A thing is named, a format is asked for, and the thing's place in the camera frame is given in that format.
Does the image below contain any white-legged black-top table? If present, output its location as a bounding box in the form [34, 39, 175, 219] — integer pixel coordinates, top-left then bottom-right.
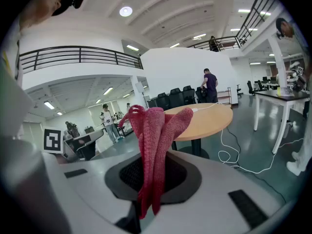
[253, 89, 311, 155]

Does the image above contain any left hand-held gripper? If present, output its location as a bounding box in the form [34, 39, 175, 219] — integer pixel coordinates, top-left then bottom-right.
[42, 127, 105, 165]

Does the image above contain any black table pedestal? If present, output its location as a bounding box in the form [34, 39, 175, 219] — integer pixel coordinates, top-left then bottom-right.
[171, 138, 210, 159]

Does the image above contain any red knitted cloth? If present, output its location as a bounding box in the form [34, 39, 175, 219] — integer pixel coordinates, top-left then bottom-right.
[118, 104, 195, 220]

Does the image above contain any person's face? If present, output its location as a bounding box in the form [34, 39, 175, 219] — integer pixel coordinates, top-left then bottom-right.
[18, 0, 62, 33]

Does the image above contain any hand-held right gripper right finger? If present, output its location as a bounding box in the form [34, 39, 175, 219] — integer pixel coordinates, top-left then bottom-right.
[143, 151, 294, 234]

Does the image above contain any black office chair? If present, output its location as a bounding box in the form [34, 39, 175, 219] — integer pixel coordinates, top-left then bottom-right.
[156, 92, 171, 111]
[169, 87, 185, 109]
[247, 80, 257, 97]
[182, 85, 197, 105]
[195, 86, 208, 104]

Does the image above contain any person's white printed shirt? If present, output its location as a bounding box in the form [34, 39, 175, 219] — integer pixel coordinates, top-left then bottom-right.
[0, 16, 35, 137]

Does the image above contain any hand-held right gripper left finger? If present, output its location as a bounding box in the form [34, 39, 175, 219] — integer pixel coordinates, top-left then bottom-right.
[42, 152, 144, 234]

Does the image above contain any black balcony railing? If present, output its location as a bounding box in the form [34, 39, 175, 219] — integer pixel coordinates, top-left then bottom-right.
[187, 0, 279, 52]
[19, 45, 144, 74]

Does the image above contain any black floor cable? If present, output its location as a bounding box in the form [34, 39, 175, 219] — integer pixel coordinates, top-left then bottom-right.
[225, 127, 287, 203]

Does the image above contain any metal shelf rack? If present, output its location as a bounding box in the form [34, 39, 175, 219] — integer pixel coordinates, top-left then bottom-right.
[216, 86, 232, 106]

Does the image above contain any white power strip cable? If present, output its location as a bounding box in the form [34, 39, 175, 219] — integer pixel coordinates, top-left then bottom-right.
[196, 102, 305, 175]

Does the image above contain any round ceiling light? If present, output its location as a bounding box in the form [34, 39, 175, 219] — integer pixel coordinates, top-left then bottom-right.
[119, 6, 133, 18]

